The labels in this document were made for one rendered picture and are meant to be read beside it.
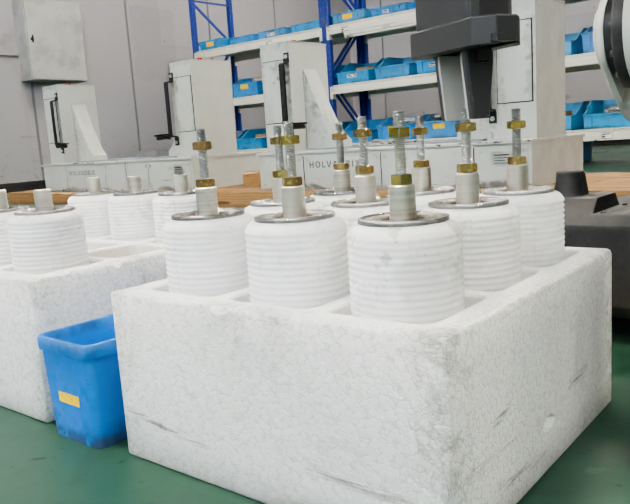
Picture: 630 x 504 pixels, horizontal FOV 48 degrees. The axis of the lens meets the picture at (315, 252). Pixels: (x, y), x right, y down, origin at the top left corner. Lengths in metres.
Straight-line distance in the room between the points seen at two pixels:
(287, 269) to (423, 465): 0.20
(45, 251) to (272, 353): 0.43
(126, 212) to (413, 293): 0.71
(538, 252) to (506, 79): 2.16
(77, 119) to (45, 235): 4.26
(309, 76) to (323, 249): 3.02
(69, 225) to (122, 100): 7.23
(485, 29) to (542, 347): 0.28
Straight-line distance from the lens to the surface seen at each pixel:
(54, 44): 7.58
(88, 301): 0.94
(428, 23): 0.69
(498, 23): 0.64
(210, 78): 4.14
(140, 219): 1.18
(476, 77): 0.66
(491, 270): 0.65
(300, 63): 3.60
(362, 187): 0.74
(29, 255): 0.96
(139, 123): 8.26
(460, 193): 0.68
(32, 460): 0.85
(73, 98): 5.25
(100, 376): 0.81
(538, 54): 2.89
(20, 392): 0.98
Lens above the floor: 0.32
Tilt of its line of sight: 9 degrees down
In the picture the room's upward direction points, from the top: 4 degrees counter-clockwise
